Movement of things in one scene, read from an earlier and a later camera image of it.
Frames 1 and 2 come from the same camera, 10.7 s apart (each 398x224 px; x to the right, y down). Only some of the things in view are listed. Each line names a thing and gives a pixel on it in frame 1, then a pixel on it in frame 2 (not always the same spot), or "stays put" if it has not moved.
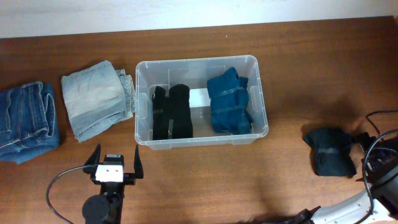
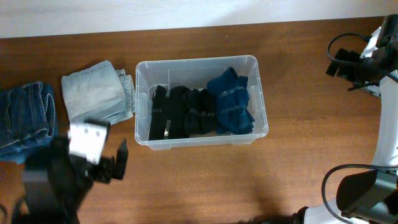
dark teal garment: [330, 148] -> [203, 112]
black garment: [175, 107] stays put
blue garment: [228, 93] stays put
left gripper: [130, 178] -> [122, 160]
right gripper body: [379, 155] -> [358, 73]
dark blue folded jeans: [29, 124] stays put
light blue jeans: [98, 98] stays put
